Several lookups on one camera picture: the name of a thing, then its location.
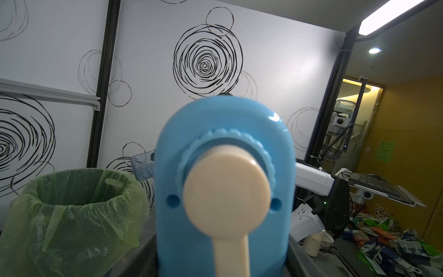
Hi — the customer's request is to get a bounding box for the blue sharpener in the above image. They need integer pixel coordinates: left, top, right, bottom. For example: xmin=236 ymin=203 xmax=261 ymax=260
xmin=155 ymin=96 xmax=296 ymax=277

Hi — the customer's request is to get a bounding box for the clear blue shavings tray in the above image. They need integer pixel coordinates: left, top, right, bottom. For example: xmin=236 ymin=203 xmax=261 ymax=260
xmin=130 ymin=150 xmax=155 ymax=181

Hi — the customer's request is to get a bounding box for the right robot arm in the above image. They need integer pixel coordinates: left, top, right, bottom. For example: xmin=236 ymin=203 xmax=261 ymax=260
xmin=290 ymin=162 xmax=351 ymax=242

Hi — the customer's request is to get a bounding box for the bin with green bag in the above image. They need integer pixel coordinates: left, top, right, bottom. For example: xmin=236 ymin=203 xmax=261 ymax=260
xmin=1 ymin=169 xmax=150 ymax=277

